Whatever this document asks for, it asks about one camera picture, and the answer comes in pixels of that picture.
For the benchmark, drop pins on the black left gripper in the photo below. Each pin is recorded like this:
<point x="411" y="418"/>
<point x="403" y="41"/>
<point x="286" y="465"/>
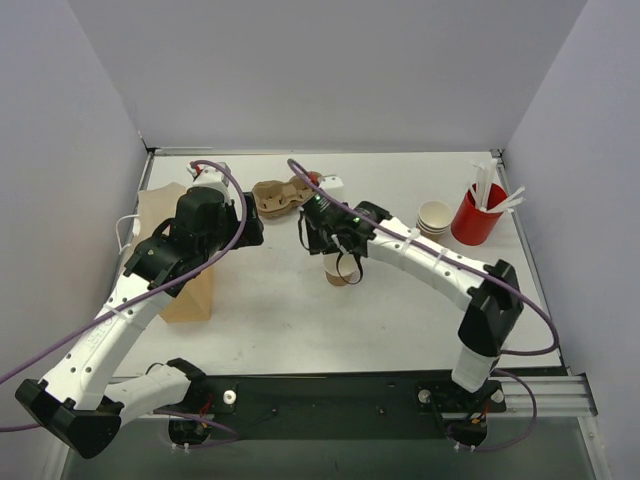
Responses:
<point x="251" y="226"/>

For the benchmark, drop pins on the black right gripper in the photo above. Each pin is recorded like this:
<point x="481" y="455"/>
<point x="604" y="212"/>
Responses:
<point x="314" y="239"/>

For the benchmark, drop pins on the brown paper coffee cup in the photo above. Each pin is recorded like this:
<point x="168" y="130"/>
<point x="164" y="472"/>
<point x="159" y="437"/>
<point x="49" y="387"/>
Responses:
<point x="341" y="269"/>

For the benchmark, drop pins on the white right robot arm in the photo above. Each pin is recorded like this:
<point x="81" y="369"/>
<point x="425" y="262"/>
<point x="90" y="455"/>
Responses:
<point x="487" y="294"/>

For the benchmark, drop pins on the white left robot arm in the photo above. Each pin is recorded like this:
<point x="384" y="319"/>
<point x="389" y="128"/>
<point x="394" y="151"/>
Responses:
<point x="77" y="400"/>

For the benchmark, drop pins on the brown pulp cup carrier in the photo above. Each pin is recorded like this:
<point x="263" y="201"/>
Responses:
<point x="275" y="198"/>

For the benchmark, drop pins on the brown paper bag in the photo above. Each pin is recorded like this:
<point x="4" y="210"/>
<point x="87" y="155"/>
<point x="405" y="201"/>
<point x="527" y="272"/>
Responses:
<point x="194" y="302"/>

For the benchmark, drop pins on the stacked brown paper cups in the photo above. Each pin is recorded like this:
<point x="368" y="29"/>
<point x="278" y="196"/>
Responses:
<point x="434" y="219"/>

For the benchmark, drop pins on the red straw holder cup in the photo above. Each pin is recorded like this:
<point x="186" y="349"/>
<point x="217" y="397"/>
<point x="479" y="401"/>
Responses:
<point x="472" y="227"/>

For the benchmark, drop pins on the white wrapped straws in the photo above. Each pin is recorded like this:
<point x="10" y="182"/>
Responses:
<point x="481" y="189"/>

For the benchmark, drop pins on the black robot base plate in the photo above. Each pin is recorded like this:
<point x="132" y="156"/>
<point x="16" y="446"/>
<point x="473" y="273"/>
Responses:
<point x="393" y="405"/>

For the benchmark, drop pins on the aluminium rail frame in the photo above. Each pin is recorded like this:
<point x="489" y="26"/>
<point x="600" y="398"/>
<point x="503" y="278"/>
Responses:
<point x="557" y="396"/>

